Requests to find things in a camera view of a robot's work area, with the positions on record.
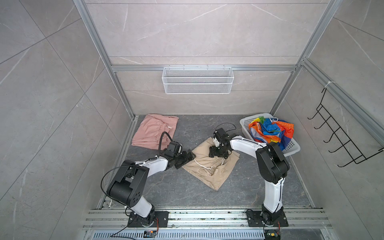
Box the aluminium frame post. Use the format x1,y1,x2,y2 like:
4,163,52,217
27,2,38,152
73,0,136,119

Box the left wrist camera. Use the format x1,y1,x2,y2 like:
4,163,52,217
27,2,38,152
167,141,183,154

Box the pink drawstring shorts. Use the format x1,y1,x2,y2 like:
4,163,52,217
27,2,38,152
132,114,179,150

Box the multicolour orange blue shorts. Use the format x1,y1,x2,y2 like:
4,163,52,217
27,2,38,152
248,117,295,151

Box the beige shorts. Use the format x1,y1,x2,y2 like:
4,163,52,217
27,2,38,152
182,138,240,191

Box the white wire wall basket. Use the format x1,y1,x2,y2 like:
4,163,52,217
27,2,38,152
162,67,235,95

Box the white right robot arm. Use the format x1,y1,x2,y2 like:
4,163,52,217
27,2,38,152
209,134,290,227

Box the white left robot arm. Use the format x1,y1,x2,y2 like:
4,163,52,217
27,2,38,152
101,132,196,227

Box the black wire hook rack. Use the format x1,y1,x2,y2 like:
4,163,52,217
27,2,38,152
307,88,384,168

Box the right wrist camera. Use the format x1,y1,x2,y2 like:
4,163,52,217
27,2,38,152
213,128,230,148

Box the white plastic laundry basket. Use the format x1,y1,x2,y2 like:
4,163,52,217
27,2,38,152
240,113,301,157

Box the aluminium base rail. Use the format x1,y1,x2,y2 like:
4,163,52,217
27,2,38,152
82,206,337,240

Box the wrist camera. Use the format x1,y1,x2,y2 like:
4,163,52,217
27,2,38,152
213,128,230,148
167,141,183,154

